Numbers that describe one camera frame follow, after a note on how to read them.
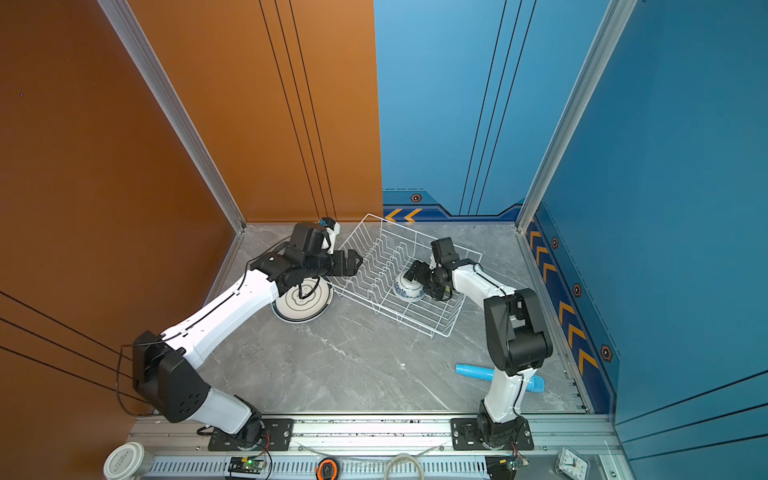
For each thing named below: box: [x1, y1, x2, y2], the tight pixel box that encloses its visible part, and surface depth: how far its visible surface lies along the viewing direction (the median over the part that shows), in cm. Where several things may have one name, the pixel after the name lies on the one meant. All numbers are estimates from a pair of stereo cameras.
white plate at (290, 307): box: [271, 276, 334, 323], surface depth 94 cm
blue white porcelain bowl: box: [393, 271, 425, 302], surface depth 96 cm
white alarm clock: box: [554, 447, 590, 480], surface depth 69 cm
